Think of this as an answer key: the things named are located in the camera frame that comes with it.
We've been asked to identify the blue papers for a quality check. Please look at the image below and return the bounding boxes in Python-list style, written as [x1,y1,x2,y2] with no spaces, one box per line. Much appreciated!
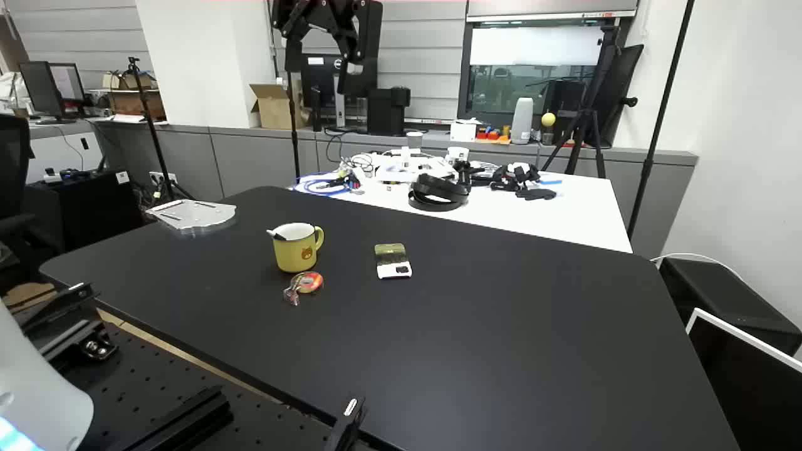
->
[294,171,358,201]

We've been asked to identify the thin black stand pole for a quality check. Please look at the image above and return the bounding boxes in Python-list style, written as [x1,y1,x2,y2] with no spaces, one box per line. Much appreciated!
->
[286,70,304,186]

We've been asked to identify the black mounting bracket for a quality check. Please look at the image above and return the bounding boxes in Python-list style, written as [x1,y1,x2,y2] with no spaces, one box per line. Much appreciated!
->
[12,282,121,367]

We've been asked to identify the small colourful items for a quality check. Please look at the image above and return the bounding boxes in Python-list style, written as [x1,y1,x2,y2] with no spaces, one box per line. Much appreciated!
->
[477,124,515,145]

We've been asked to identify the black computer box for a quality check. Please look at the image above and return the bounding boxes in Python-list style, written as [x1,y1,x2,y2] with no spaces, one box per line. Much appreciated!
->
[367,86,413,139]

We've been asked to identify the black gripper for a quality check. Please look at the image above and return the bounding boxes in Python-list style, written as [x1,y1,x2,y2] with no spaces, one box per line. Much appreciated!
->
[271,0,387,97]

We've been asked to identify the brown wooden box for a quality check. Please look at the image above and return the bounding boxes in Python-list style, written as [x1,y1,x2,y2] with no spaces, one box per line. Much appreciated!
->
[105,70,167,120]

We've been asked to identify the black headset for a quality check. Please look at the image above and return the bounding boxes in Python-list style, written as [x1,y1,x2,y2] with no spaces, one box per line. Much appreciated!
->
[407,171,473,213]

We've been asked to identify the white table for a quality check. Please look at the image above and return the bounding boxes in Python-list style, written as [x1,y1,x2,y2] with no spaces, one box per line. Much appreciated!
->
[290,166,635,255]

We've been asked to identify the white framed black panel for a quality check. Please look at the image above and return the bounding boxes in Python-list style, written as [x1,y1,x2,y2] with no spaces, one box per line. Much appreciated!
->
[685,305,802,451]

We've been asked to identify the tall black pole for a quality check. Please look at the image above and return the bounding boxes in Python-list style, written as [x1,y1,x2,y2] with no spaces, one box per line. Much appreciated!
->
[627,0,696,242]

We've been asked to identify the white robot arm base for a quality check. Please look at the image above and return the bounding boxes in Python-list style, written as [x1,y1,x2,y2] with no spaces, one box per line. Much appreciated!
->
[0,299,96,451]

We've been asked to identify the black cabinet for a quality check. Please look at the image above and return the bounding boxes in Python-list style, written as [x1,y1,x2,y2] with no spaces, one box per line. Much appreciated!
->
[23,169,146,253]

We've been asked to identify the small white box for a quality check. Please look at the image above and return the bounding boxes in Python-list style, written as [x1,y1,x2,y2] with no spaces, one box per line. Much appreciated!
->
[449,117,481,144]

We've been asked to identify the open cardboard box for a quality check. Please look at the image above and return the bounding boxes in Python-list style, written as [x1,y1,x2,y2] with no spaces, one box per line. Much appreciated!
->
[249,80,297,133]

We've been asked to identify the white device clutter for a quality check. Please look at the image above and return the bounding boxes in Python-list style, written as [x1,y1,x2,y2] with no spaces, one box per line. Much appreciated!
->
[348,145,472,189]

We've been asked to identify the white cylinder speaker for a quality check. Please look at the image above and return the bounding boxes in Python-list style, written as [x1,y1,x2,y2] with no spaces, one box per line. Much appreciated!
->
[510,95,536,145]

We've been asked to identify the thin black tripod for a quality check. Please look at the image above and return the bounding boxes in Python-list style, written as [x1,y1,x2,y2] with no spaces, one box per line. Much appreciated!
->
[124,56,190,203]

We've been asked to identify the black computer monitor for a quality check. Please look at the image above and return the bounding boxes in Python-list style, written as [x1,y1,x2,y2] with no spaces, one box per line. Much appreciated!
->
[298,52,340,131]

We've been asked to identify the small white card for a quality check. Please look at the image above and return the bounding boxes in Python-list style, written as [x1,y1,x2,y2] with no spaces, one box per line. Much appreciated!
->
[373,258,417,283]

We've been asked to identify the black office chair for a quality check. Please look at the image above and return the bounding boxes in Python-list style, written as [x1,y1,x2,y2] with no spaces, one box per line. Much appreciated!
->
[0,114,38,283]

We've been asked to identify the yellow mug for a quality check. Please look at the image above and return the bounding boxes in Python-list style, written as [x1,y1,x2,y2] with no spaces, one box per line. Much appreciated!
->
[271,220,327,277]

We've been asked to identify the black perforated breadboard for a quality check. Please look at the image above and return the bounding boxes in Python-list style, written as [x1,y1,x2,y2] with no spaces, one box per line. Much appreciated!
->
[47,315,379,451]

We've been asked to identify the large black tripod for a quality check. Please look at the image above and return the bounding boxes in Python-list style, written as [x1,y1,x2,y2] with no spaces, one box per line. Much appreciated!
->
[541,20,642,181]

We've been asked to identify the black clamp with silver tip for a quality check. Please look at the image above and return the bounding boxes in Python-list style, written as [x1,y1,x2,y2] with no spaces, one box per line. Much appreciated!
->
[324,397,367,451]

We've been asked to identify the grey framed monitor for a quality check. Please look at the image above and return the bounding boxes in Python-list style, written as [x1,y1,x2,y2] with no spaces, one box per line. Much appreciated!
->
[20,57,91,120]

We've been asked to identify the orange candy wrapper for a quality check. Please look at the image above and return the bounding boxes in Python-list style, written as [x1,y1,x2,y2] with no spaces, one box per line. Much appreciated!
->
[281,268,327,308]

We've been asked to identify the black metal rail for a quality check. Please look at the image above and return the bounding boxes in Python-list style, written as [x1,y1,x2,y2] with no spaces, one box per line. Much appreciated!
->
[124,384,235,451]

